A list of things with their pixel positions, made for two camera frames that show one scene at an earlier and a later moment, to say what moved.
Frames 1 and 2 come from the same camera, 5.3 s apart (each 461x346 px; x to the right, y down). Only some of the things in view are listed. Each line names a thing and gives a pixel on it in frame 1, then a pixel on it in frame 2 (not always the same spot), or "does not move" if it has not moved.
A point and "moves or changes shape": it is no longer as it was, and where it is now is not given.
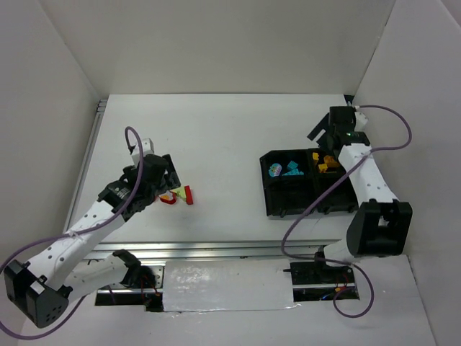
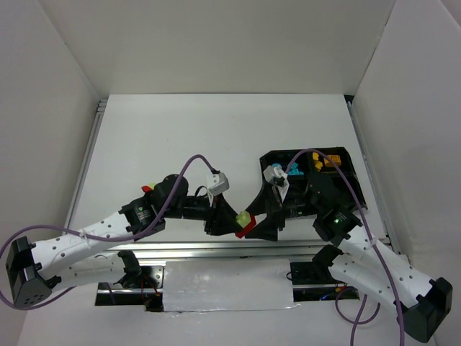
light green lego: x=180 y=192 moves or changes shape
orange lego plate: x=330 y=162 does not move
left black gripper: x=170 y=174 -> x=212 y=217
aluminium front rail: x=272 y=251 does not move
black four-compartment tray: x=295 y=179 does not move
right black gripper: x=327 y=133 -> x=279 y=210
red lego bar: x=189 y=200 moves or changes shape
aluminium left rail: x=90 y=145 does not move
